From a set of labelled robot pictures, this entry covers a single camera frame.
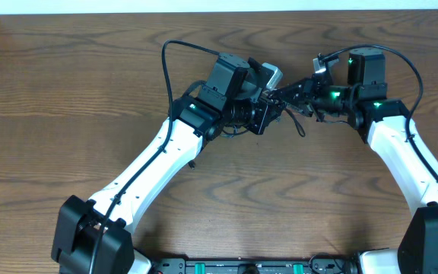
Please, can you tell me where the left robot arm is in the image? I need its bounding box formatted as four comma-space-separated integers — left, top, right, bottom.
51, 53, 283, 274

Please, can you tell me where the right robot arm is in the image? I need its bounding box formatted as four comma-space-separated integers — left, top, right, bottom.
267, 44, 438, 273

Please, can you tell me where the left camera black cable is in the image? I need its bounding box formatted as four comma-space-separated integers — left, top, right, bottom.
88, 40, 222, 274

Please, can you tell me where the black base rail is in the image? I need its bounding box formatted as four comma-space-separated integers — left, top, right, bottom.
149, 253, 361, 274

